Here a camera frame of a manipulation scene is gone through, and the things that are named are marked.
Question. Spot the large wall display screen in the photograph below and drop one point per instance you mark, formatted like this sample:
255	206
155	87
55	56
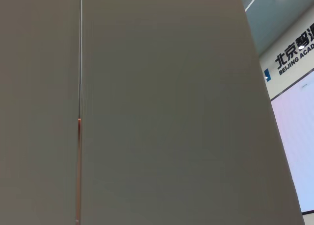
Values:
299	136

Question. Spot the grey partition panel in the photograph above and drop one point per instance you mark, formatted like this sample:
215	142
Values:
171	100
36	100

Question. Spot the dark wall sign lettering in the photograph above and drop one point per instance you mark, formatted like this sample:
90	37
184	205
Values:
281	60

